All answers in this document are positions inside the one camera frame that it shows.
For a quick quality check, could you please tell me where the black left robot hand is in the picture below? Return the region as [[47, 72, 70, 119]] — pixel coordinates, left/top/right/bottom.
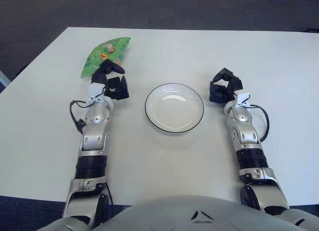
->
[[91, 60, 130, 101]]

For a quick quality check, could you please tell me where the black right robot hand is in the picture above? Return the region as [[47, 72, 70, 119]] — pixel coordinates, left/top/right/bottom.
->
[[208, 67, 243, 103]]

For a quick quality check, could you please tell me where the green chips bag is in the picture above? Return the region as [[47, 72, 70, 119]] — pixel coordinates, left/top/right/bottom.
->
[[81, 36, 132, 79]]

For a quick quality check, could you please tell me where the white plate black rim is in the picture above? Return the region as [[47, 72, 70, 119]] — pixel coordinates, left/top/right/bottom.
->
[[145, 83, 205, 135]]

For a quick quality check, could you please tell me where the white furniture edge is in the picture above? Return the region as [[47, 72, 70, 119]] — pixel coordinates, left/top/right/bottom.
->
[[0, 70, 11, 88]]

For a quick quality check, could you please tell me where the grey robot torso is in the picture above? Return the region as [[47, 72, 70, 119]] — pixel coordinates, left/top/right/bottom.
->
[[92, 195, 287, 231]]

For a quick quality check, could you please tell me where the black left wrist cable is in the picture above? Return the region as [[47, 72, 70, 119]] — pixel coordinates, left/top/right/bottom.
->
[[69, 91, 105, 135]]

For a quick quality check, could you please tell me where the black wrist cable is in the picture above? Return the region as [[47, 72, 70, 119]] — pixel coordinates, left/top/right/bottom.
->
[[245, 103, 270, 143], [69, 91, 105, 135]]

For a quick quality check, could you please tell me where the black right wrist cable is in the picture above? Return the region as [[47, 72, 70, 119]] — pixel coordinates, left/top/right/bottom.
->
[[245, 103, 270, 143]]

